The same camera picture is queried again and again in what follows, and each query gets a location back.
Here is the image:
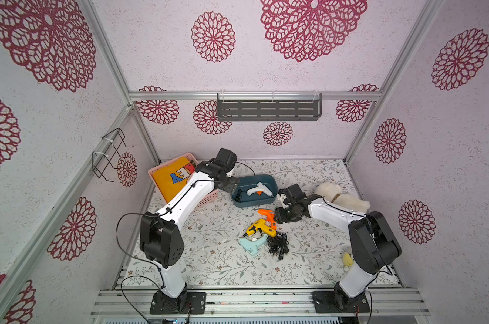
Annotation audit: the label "black bundled power cords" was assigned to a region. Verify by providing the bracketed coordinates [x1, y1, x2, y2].
[266, 231, 290, 261]

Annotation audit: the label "orange hot glue gun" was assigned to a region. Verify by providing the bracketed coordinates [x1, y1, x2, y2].
[257, 209, 277, 230]

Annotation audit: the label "teal plastic storage box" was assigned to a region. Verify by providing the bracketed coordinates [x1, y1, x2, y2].
[231, 174, 279, 208]

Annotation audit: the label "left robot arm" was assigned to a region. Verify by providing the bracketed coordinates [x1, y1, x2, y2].
[120, 148, 239, 315]

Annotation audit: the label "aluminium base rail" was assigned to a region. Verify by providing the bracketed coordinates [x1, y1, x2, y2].
[89, 288, 430, 319]

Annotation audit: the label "black wire wall rack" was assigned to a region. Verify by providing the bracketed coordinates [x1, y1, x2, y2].
[90, 128, 134, 182]

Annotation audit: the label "white plush dog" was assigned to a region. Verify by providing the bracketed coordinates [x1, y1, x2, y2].
[315, 182, 371, 213]

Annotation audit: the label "white hot glue gun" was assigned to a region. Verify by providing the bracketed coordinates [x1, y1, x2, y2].
[247, 182, 274, 197]

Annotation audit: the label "mint green hot glue gun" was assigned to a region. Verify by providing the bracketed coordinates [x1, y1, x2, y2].
[238, 236, 267, 256]

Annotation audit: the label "yellow hot glue gun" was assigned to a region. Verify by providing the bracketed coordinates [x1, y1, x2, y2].
[243, 219, 277, 237]

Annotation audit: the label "grey wall shelf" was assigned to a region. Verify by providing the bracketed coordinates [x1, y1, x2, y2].
[216, 93, 322, 122]

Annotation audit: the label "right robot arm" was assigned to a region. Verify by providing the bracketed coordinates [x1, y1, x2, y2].
[274, 182, 402, 313]

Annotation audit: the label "yellow cartoon cloth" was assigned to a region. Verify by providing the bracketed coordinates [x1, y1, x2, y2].
[149, 157, 195, 203]

